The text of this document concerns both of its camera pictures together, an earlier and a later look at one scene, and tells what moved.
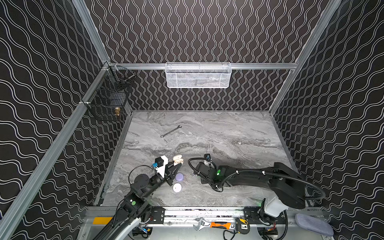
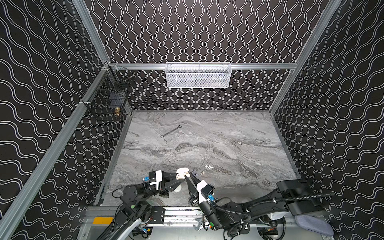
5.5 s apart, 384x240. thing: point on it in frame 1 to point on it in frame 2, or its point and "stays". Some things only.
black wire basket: (106, 100) stays
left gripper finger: (172, 175) to (172, 185)
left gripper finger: (174, 169) to (168, 176)
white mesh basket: (198, 75) stays
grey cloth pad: (314, 224) stays
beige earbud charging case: (178, 159) to (181, 172)
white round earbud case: (177, 187) stays
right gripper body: (200, 169) to (195, 195)
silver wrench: (178, 127) stays
